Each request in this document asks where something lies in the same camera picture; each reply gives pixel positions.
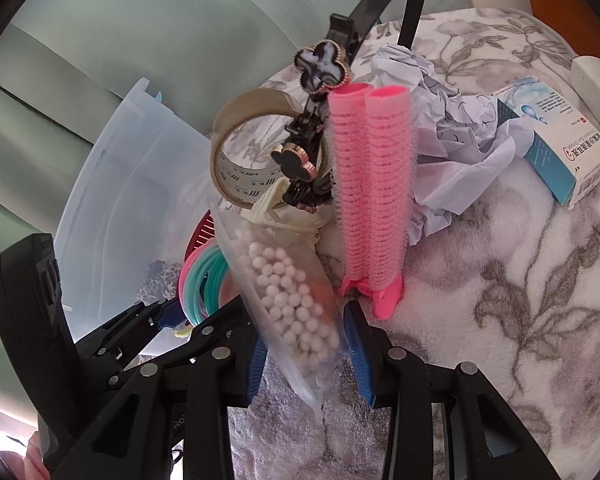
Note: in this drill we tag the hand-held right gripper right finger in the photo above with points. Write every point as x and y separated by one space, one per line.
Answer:
358 355

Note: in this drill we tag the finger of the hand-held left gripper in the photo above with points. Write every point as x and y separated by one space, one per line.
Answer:
166 316
207 330

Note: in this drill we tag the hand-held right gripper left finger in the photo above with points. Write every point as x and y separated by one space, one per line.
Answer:
256 367

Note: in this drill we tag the bag of white beads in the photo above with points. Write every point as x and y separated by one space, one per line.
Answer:
285 290

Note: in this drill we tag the clear plastic container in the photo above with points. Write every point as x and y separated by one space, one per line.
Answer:
130 170

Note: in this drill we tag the pink hair roller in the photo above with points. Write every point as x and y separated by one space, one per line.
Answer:
370 185

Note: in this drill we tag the white paper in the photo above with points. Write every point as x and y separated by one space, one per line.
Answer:
450 160

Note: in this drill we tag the brown tape roll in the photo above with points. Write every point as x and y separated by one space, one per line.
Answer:
240 110

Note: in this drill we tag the white blue medicine box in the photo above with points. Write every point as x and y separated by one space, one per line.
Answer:
555 160

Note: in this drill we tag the person's left hand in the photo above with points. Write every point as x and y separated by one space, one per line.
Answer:
36 462

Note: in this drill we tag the leopard print scrunchie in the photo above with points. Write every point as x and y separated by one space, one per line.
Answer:
157 280

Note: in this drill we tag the pink and teal hoops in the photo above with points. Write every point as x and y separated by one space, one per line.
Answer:
186 275

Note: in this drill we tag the red plastic hair clip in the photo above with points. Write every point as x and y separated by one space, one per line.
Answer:
202 237

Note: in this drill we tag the cream plastic hair claw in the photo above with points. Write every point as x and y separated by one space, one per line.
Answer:
270 210

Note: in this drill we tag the grey floral blanket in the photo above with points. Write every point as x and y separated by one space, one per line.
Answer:
480 285

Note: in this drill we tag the green upholstered sofa back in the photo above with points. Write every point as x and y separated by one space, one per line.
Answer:
130 35

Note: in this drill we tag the black clover hair clip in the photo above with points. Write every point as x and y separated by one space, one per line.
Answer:
322 67

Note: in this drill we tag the white power strip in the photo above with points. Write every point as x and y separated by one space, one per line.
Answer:
590 75

